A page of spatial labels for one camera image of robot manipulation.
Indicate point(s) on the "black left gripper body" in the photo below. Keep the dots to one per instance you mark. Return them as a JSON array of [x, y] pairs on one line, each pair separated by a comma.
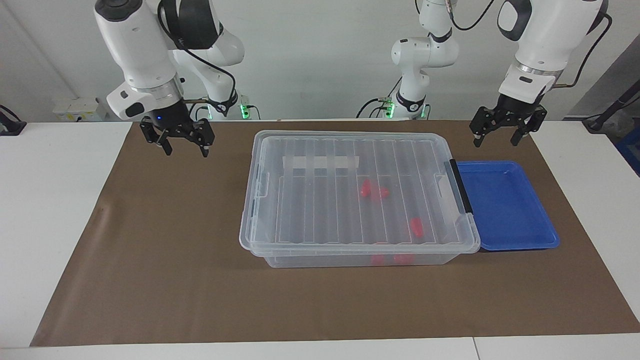
[[517, 109]]

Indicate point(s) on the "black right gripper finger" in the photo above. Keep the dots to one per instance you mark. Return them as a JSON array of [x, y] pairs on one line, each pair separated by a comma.
[[152, 132], [206, 135]]

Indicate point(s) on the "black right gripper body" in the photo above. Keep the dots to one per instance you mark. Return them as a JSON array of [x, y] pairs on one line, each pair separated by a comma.
[[169, 117]]

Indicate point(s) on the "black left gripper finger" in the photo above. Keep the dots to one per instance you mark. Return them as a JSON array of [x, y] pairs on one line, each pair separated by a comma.
[[484, 122], [532, 125]]

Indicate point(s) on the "clear ribbed plastic lid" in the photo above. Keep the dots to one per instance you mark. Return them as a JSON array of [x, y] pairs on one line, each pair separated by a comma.
[[320, 210]]

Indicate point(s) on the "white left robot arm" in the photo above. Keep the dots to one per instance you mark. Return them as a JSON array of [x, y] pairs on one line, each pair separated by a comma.
[[540, 35]]

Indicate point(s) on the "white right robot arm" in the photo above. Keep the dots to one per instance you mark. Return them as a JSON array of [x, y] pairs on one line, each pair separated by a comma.
[[135, 45]]

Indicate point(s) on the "blue plastic tray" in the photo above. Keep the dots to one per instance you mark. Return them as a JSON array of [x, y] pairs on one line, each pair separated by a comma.
[[505, 210]]

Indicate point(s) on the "clear plastic storage box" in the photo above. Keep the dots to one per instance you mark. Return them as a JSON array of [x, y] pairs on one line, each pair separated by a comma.
[[320, 260]]

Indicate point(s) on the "black stand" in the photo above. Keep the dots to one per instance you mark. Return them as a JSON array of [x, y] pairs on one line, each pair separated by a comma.
[[610, 110]]

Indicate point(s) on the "white power strip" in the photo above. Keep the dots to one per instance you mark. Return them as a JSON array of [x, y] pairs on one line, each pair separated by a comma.
[[75, 107]]

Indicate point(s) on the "blue crate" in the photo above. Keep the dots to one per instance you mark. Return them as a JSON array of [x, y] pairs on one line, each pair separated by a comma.
[[631, 150]]

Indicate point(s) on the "brown table mat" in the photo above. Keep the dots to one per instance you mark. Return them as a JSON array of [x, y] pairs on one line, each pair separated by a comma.
[[175, 280]]

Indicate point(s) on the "black clamp mount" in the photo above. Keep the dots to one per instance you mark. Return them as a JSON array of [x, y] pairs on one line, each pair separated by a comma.
[[10, 125]]

